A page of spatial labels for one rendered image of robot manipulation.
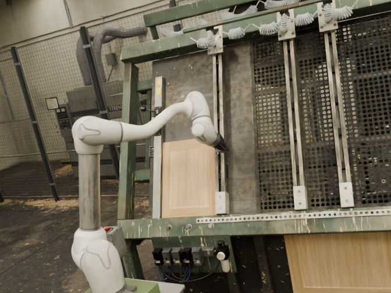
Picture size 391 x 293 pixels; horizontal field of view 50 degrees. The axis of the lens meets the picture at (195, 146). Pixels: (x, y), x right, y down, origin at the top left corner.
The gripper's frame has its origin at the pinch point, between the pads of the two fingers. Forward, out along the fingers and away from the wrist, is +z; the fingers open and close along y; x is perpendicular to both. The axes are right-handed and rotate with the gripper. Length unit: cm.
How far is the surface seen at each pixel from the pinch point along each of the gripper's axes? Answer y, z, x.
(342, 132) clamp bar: 2, 2, -66
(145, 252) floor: -54, 155, 143
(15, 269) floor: -69, 125, 284
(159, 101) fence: 39, 4, 47
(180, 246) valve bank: -55, 6, 32
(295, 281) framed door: -76, 47, -27
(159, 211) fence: -34, 4, 46
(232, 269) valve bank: -68, 14, 3
